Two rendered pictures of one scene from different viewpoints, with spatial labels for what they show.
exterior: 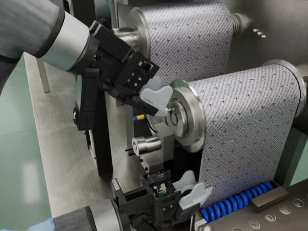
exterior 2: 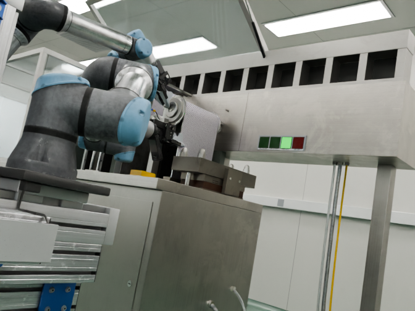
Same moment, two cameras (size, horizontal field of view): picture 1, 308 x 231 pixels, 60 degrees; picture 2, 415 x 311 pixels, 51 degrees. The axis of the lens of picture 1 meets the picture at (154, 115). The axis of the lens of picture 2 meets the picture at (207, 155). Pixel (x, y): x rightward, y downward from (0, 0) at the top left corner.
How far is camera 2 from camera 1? 169 cm
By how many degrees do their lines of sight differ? 46
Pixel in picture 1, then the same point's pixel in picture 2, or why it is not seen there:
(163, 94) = (170, 94)
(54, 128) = not seen: hidden behind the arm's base
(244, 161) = (197, 141)
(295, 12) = (214, 101)
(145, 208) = (160, 130)
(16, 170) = not seen: outside the picture
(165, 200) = (169, 129)
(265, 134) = (205, 132)
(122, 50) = (161, 70)
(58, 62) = (147, 61)
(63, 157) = not seen: hidden behind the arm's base
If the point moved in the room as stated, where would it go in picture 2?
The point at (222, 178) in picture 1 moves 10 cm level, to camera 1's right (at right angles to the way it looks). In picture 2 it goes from (188, 144) to (208, 149)
